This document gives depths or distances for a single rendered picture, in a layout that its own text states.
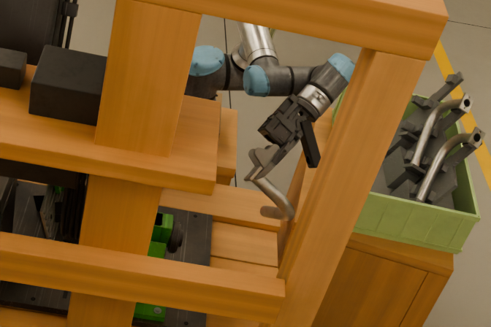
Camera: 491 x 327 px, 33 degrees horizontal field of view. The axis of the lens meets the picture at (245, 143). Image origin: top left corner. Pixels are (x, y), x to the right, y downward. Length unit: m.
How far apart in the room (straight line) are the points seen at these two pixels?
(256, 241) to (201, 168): 0.88
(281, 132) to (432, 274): 0.97
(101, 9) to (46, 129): 3.40
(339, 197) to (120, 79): 0.48
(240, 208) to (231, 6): 1.17
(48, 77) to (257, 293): 0.60
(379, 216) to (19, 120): 1.37
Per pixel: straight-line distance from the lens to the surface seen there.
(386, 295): 2.81
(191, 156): 1.57
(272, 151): 1.93
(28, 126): 1.58
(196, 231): 2.35
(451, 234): 2.72
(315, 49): 5.08
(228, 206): 2.45
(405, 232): 2.70
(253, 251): 2.37
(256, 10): 1.37
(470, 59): 5.59
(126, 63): 1.44
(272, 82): 2.03
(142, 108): 1.49
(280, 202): 1.95
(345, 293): 2.82
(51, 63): 1.61
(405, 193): 2.71
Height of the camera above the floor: 2.54
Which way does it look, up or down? 37 degrees down
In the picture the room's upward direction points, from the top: 17 degrees clockwise
